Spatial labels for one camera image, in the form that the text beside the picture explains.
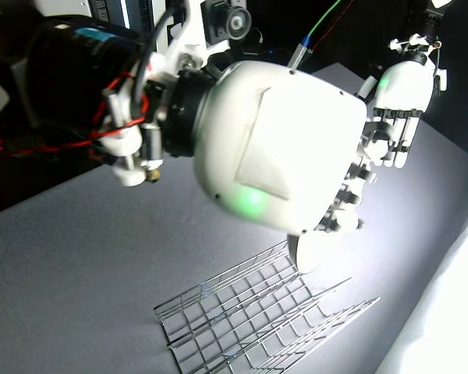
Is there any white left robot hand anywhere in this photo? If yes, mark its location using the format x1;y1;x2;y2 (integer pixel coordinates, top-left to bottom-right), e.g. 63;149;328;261
356;58;438;169

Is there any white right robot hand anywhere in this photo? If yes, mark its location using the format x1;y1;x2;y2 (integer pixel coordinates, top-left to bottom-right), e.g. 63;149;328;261
193;60;378;238

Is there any white plate with dark rim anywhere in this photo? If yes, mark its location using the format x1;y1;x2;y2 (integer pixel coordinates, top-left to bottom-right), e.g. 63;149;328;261
288;229;339;273

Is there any white cloth sheet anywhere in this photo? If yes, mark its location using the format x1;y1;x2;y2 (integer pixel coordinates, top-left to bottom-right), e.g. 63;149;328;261
374;202;468;374

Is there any white robot torso column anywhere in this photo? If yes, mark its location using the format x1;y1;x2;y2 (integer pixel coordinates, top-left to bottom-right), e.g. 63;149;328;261
34;0;172;55

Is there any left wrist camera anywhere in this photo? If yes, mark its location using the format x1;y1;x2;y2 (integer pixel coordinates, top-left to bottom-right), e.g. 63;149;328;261
432;68;449;94

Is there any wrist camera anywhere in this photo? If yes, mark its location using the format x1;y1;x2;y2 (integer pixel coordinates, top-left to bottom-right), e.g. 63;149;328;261
432;68;449;94
200;0;254;44

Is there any grey blue cable connector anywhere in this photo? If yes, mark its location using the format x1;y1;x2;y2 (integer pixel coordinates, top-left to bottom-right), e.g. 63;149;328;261
286;34;313;73

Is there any green cable on left arm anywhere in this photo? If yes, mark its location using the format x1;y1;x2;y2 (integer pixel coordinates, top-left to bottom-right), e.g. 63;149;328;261
307;0;344;38

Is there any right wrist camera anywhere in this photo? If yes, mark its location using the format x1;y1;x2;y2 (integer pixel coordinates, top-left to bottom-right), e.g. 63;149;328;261
200;0;254;44

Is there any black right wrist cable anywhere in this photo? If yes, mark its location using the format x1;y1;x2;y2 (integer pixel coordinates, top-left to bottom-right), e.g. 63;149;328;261
134;5;180;125

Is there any chrome wire dish rack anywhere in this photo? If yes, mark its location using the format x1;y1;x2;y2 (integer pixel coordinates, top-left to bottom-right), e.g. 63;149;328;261
152;239;381;374

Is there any red black twisted wire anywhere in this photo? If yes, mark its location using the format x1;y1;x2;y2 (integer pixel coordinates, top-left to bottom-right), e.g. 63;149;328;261
0;73;149;155

